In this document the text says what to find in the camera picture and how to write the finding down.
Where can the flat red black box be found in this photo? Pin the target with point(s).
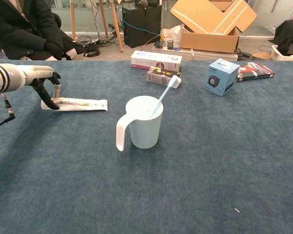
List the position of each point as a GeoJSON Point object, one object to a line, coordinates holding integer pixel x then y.
{"type": "Point", "coordinates": [256, 70]}

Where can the tiny white debris scrap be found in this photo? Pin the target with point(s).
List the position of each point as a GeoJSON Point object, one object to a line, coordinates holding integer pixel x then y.
{"type": "Point", "coordinates": [236, 209]}

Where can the light blue toothbrush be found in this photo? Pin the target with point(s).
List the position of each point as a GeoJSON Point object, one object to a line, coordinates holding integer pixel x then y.
{"type": "Point", "coordinates": [164, 93]}

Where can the black metal bracket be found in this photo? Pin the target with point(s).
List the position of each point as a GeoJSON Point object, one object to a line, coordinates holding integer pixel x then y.
{"type": "Point", "coordinates": [245, 55]}

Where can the blue cube speaker box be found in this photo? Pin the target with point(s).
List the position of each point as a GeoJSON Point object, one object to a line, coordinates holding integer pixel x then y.
{"type": "Point", "coordinates": [219, 80]}

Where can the white pink long box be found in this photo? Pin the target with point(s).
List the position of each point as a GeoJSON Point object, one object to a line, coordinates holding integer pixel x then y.
{"type": "Point", "coordinates": [156, 61]}

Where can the white storage bin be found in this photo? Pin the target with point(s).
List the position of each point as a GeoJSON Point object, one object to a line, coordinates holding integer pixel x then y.
{"type": "Point", "coordinates": [278, 54]}

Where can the black mesh pen cup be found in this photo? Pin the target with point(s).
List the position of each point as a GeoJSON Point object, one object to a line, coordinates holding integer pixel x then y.
{"type": "Point", "coordinates": [170, 45]}

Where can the small black silver box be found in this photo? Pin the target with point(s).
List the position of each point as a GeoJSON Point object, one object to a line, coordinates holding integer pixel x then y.
{"type": "Point", "coordinates": [158, 75]}

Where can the black computer tower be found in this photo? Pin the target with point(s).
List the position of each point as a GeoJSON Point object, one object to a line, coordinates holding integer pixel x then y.
{"type": "Point", "coordinates": [141, 36]}

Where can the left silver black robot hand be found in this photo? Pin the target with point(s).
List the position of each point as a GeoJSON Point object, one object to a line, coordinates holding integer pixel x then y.
{"type": "Point", "coordinates": [37, 73]}

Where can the wooden tripod easel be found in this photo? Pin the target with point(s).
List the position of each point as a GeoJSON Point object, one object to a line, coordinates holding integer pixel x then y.
{"type": "Point", "coordinates": [117, 31]}

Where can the open cardboard box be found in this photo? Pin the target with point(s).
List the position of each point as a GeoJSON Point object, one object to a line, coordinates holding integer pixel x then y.
{"type": "Point", "coordinates": [210, 41]}

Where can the long white aluminium rails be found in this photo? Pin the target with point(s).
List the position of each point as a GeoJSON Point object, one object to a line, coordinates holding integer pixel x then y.
{"type": "Point", "coordinates": [210, 55]}

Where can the white plastic bag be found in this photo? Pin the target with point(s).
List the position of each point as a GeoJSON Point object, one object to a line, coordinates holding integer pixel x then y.
{"type": "Point", "coordinates": [173, 31]}

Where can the black cloth covered object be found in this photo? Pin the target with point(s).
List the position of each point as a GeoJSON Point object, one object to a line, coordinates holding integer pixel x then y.
{"type": "Point", "coordinates": [290, 31]}

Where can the white toothpaste tube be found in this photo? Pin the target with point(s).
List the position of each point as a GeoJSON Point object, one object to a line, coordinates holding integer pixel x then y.
{"type": "Point", "coordinates": [83, 104]}

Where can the black flat device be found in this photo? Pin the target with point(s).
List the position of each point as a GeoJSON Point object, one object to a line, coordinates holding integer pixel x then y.
{"type": "Point", "coordinates": [159, 44]}

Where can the blue table mat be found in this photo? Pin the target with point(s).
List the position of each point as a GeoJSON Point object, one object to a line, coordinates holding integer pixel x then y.
{"type": "Point", "coordinates": [185, 170]}

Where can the person in black jacket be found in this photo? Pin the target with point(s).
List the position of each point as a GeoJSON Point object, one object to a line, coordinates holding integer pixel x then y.
{"type": "Point", "coordinates": [19, 26]}

